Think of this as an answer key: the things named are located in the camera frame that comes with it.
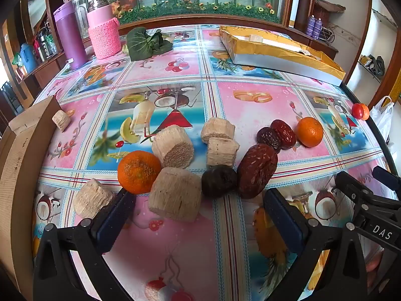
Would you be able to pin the blue thermos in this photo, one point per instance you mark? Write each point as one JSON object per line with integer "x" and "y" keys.
{"x": 27, "y": 57}

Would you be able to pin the large red date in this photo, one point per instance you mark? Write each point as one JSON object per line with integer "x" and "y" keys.
{"x": 257, "y": 171}

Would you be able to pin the wooden cabinet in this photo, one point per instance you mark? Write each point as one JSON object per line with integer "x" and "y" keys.
{"x": 40, "y": 72}

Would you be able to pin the green leafy vegetable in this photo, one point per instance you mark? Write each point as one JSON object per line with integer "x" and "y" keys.
{"x": 144, "y": 42}

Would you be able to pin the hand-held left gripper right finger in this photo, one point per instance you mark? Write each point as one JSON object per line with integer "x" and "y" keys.
{"x": 282, "y": 216}

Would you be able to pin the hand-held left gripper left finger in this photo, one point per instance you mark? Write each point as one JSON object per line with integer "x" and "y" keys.
{"x": 116, "y": 222}

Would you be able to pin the cardboard box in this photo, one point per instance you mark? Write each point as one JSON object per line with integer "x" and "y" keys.
{"x": 18, "y": 175}

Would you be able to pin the dark bag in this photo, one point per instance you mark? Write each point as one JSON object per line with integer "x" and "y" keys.
{"x": 374, "y": 64}

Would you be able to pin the smooth orange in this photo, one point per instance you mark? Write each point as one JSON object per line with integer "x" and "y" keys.
{"x": 309, "y": 131}

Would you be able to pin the small red tomato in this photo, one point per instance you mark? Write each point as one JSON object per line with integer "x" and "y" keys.
{"x": 357, "y": 111}

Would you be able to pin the dark brown dried fruit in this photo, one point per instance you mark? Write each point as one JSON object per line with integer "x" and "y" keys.
{"x": 218, "y": 182}

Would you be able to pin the yellow flat box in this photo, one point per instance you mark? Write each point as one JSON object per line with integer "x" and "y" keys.
{"x": 282, "y": 50}

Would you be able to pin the purple bottle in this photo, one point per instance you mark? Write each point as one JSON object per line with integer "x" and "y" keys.
{"x": 70, "y": 34}

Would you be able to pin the white paper packet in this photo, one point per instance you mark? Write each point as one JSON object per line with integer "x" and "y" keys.
{"x": 258, "y": 38}

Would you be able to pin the puffed rice cake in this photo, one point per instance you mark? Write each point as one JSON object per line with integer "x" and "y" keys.
{"x": 175, "y": 194}
{"x": 92, "y": 199}
{"x": 221, "y": 152}
{"x": 217, "y": 130}
{"x": 172, "y": 145}
{"x": 61, "y": 120}

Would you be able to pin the white plastic bag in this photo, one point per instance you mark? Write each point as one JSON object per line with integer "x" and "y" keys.
{"x": 382, "y": 114}

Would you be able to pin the bottle in pink knitted cover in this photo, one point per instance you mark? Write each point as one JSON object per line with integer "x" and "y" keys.
{"x": 103, "y": 28}

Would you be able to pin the black thermos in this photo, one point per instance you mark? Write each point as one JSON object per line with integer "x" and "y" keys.
{"x": 42, "y": 47}

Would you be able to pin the brown wicker basket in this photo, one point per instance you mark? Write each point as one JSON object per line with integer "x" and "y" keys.
{"x": 322, "y": 11}

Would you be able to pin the orange with pale patch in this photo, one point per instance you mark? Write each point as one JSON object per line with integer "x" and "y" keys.
{"x": 137, "y": 171}

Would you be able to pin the small red date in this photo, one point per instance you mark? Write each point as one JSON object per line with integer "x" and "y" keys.
{"x": 283, "y": 133}
{"x": 268, "y": 139}

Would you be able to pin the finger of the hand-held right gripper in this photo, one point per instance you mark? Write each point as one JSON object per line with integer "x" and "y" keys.
{"x": 387, "y": 178}
{"x": 354, "y": 191}

